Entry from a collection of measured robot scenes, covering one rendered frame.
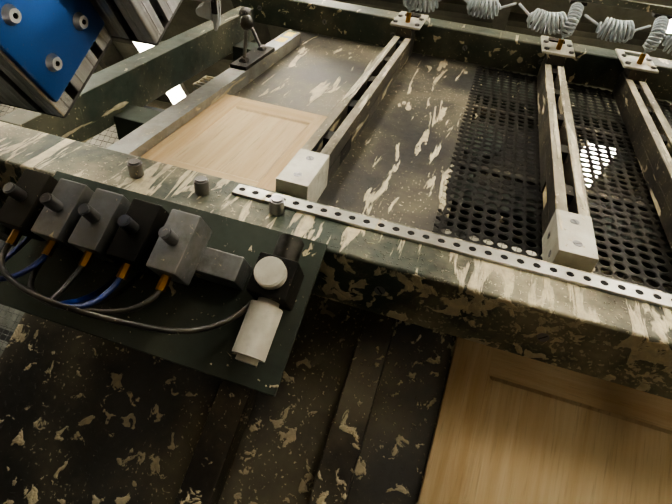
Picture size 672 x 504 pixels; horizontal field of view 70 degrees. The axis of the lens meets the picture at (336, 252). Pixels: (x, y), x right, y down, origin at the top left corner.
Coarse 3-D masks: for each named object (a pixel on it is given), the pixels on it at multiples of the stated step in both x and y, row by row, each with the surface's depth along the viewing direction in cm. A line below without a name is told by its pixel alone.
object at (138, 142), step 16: (288, 48) 157; (256, 64) 137; (272, 64) 148; (224, 80) 126; (240, 80) 130; (192, 96) 116; (208, 96) 117; (176, 112) 109; (192, 112) 111; (144, 128) 102; (160, 128) 102; (176, 128) 107; (112, 144) 96; (128, 144) 96; (144, 144) 97
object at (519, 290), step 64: (0, 128) 94; (0, 192) 91; (192, 192) 84; (384, 256) 75; (448, 256) 76; (448, 320) 76; (512, 320) 72; (576, 320) 69; (640, 320) 69; (640, 384) 72
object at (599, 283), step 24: (240, 192) 84; (264, 192) 84; (336, 216) 81; (360, 216) 81; (408, 240) 78; (432, 240) 78; (456, 240) 79; (504, 264) 76; (528, 264) 76; (552, 264) 76; (600, 288) 73; (624, 288) 73
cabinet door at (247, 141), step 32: (224, 96) 123; (192, 128) 108; (224, 128) 110; (256, 128) 112; (288, 128) 113; (160, 160) 96; (192, 160) 98; (224, 160) 99; (256, 160) 100; (288, 160) 101
